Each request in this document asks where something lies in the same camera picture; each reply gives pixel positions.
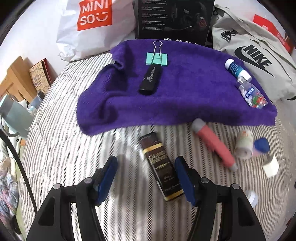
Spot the white USB charger plug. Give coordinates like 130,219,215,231
262,154,280,178

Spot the clear plastic candy bottle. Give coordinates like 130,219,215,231
236,77,268,109

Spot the striped bed cover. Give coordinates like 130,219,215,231
22,53,295,240

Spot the red packaging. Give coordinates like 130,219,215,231
253,14,294,55

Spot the black headset box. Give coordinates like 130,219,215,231
135,0,214,46

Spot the purple towel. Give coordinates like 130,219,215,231
77,40,278,136

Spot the grey Nike bag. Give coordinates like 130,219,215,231
212,4,295,102

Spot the blue white cylindrical bottle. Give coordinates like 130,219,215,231
224,58,252,82

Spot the white Miniso shopping bag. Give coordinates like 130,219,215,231
57,1,136,61

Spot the pink white pen tube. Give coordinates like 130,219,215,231
192,118,238,172

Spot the black cable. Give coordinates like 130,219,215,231
0,128,39,216

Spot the small white round jar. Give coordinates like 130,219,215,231
245,190,258,208

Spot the teal binder clip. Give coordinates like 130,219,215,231
145,40,168,66

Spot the dark brown chocolate box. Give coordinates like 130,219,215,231
138,132,184,201

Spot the wooden furniture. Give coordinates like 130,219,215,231
0,56,37,103

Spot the pink container blue cap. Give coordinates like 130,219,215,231
234,129,270,160

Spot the decorated brown book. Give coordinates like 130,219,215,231
29,58,53,95

